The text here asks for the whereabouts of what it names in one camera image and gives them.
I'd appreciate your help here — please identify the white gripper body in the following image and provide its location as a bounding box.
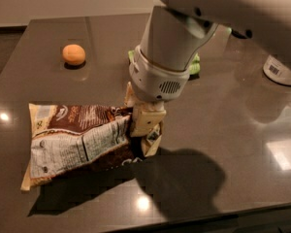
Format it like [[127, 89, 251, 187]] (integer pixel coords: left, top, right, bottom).
[[129, 46, 189, 102]]

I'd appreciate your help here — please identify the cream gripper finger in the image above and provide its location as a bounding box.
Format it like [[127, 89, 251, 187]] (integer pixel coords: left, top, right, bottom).
[[124, 82, 136, 108], [130, 102, 167, 137]]

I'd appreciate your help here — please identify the brown chip bag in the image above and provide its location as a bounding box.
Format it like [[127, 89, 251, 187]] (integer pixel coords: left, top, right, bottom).
[[20, 102, 163, 192]]

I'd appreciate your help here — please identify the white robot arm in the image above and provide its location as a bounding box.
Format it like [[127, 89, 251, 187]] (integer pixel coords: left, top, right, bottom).
[[127, 0, 291, 137]]

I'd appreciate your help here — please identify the green chip bag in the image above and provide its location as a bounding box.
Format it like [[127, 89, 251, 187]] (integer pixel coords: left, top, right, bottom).
[[128, 50, 200, 76]]

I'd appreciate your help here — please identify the orange fruit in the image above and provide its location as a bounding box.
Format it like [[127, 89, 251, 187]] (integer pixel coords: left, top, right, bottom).
[[62, 45, 85, 66]]

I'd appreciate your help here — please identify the white labelled bottle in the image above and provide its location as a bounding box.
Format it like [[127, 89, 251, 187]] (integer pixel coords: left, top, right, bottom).
[[263, 55, 291, 86]]

